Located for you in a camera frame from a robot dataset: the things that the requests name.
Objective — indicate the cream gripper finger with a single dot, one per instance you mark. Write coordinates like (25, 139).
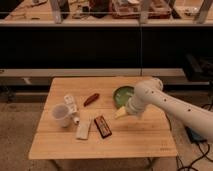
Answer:
(121, 112)

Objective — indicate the white ceramic cup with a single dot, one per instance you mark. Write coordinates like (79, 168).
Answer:
(61, 114)

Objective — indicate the dark chocolate bar package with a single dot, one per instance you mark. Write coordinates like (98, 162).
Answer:
(102, 126)

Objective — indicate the small white bottle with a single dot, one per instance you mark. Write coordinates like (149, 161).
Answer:
(76, 120)

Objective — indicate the black foot pedal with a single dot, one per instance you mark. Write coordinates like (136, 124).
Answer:
(193, 136)

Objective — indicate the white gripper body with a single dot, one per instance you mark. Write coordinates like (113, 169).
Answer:
(134, 108)

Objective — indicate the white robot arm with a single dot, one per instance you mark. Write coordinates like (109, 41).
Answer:
(151, 92)

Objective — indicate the green bowl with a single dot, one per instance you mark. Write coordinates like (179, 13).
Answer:
(121, 95)

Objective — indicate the wooden table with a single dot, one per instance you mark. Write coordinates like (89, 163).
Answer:
(108, 137)

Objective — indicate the long background workbench shelf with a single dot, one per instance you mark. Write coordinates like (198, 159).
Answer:
(106, 13)

